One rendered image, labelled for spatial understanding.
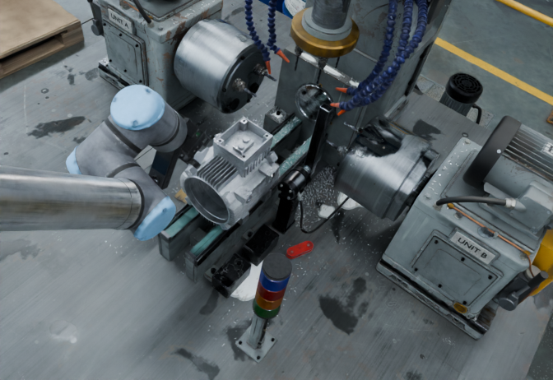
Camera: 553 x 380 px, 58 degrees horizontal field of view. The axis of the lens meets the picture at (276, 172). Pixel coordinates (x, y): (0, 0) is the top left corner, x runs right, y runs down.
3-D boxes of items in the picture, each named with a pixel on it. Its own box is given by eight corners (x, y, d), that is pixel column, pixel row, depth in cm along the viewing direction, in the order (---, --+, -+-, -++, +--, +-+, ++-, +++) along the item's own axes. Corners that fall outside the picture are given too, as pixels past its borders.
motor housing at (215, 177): (225, 161, 152) (230, 117, 137) (276, 196, 146) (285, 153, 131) (179, 201, 140) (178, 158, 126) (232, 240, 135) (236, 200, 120)
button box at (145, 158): (152, 150, 140) (143, 134, 137) (167, 153, 135) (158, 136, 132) (103, 187, 130) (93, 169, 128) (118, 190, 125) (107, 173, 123)
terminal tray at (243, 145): (240, 134, 139) (242, 115, 133) (271, 154, 135) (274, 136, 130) (211, 158, 132) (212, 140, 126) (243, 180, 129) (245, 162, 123)
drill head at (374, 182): (346, 141, 164) (365, 83, 145) (457, 211, 152) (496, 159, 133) (301, 186, 150) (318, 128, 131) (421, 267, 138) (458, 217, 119)
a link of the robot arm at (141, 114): (95, 108, 94) (134, 70, 94) (127, 129, 105) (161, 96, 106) (126, 140, 91) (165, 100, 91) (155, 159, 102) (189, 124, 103)
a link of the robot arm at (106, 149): (85, 196, 90) (134, 148, 91) (51, 155, 94) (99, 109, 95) (112, 207, 99) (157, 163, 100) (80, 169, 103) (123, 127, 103)
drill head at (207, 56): (195, 47, 184) (195, -15, 165) (273, 96, 173) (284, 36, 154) (144, 79, 170) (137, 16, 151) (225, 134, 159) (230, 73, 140)
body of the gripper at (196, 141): (212, 141, 119) (195, 123, 108) (191, 169, 119) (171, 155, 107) (189, 124, 122) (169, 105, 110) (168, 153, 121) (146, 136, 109)
